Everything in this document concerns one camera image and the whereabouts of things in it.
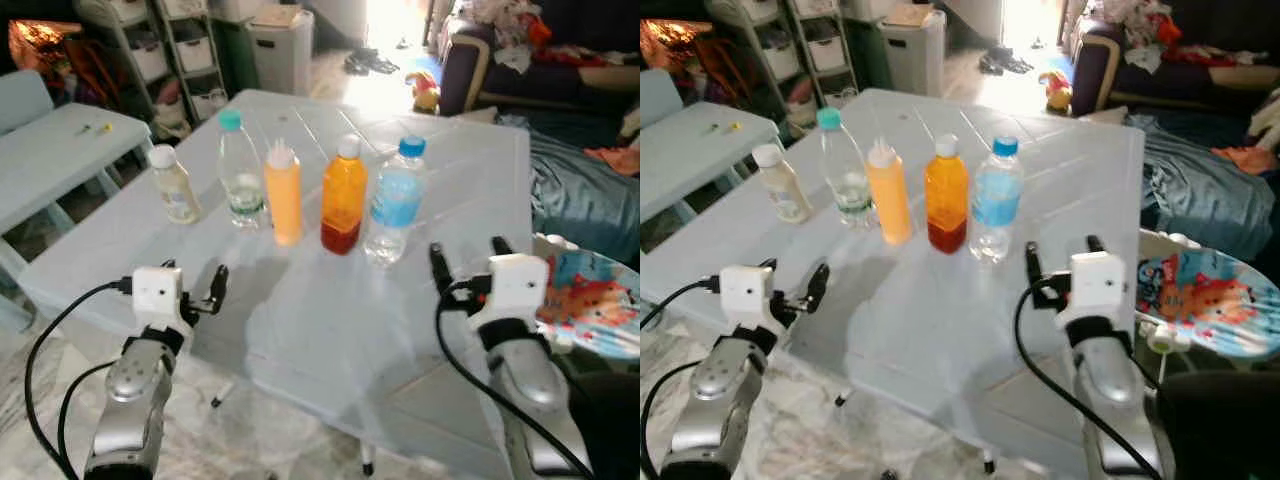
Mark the blue-capped water bottle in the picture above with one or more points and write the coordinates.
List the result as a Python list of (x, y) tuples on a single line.
[(396, 200), (996, 200)]

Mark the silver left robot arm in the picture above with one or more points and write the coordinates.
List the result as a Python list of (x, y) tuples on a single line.
[(135, 385), (725, 385)]

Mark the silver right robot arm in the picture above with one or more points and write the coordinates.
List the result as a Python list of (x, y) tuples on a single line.
[(530, 385), (1115, 385)]

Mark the small pale white-capped bottle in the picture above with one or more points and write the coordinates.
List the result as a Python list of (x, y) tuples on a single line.
[(176, 190), (785, 190)]

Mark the blue-grey blanket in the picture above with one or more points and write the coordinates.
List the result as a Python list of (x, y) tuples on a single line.
[(1190, 195), (580, 205)]

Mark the orange squeeze bottle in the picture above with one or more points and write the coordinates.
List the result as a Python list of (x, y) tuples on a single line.
[(890, 195), (284, 195)]

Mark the white-capped orange juice bottle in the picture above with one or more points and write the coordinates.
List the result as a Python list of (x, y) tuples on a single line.
[(946, 195), (344, 195)]

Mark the green-capped clear bottle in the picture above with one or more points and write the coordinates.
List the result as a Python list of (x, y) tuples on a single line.
[(242, 170), (845, 170)]

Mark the large pale blue plastic table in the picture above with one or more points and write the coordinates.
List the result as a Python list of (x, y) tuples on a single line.
[(930, 330), (330, 330)]

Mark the small pale blue table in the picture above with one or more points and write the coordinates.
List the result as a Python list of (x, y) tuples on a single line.
[(50, 160), (690, 155)]

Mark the small yellow item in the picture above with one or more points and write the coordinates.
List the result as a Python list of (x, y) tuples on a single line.
[(104, 127), (735, 126)]

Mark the yellow and red plush toy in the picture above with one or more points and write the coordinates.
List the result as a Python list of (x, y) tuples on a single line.
[(1057, 95), (425, 95)]

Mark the pale blue plastic chair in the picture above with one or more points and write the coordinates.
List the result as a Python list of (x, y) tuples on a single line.
[(22, 100), (658, 98)]

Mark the metal rack with white bins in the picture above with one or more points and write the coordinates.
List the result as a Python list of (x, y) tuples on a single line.
[(135, 60), (195, 55), (825, 50), (765, 60)]

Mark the dark pair of shoes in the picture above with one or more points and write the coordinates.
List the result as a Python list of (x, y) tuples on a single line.
[(370, 63), (1005, 62)]

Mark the pile of clothes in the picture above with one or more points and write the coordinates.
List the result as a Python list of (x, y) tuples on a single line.
[(1135, 28), (505, 30)]

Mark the dark purple sofa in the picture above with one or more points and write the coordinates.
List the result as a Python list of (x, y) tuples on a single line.
[(1230, 30), (590, 30)]

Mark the shiny orange bag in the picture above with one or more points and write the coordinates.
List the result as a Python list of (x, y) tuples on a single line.
[(40, 45), (672, 45)]

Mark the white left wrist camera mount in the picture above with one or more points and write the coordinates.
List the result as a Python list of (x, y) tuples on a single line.
[(745, 295), (158, 295)]

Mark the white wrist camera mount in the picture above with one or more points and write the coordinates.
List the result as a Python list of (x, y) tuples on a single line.
[(515, 285), (1100, 285), (158, 295), (745, 295)]

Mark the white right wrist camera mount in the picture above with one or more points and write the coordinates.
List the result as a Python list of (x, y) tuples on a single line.
[(515, 285), (1100, 285)]

